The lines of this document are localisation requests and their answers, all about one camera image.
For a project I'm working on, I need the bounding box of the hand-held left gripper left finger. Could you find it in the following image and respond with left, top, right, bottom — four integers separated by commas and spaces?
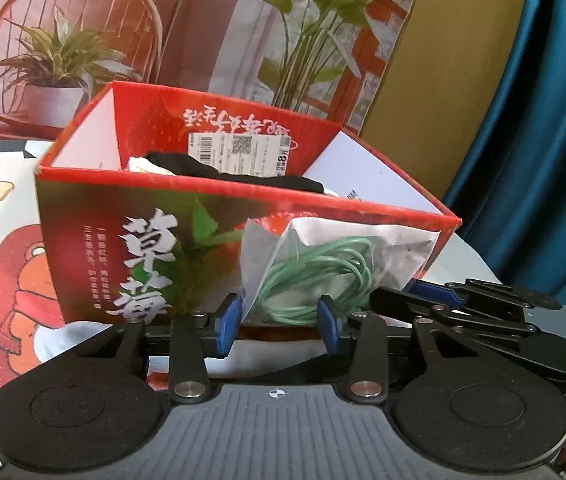
78, 294, 243, 405

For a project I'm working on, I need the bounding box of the black cloth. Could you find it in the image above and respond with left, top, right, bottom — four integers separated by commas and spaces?
144, 150, 325, 195

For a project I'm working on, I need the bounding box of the bagged green cable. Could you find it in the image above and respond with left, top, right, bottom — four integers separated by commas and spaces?
239, 215, 437, 326

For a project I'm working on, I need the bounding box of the red cardboard box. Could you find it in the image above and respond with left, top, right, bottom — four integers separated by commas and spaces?
33, 80, 464, 328

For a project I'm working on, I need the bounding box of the teal curtain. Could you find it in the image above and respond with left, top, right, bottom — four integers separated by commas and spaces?
443, 0, 566, 309

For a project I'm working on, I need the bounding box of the wall poster with plants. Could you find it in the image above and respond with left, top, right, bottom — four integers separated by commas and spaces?
0, 0, 427, 142

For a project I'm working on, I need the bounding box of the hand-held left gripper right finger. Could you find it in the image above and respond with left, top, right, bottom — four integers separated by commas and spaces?
316, 296, 470, 405

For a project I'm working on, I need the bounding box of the white cloth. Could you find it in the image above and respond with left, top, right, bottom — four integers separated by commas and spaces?
128, 156, 180, 178

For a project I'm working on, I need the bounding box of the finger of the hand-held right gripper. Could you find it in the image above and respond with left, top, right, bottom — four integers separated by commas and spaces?
369, 287, 566, 382
412, 277, 564, 312

